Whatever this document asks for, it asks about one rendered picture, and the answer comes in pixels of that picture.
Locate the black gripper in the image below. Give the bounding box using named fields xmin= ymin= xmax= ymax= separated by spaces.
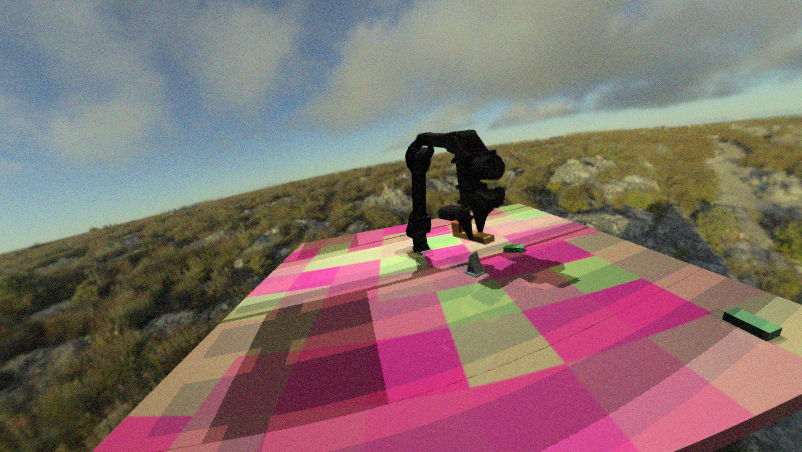
xmin=438 ymin=179 xmax=493 ymax=239

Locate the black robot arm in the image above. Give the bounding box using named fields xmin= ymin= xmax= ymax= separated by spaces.
xmin=405 ymin=129 xmax=505 ymax=253

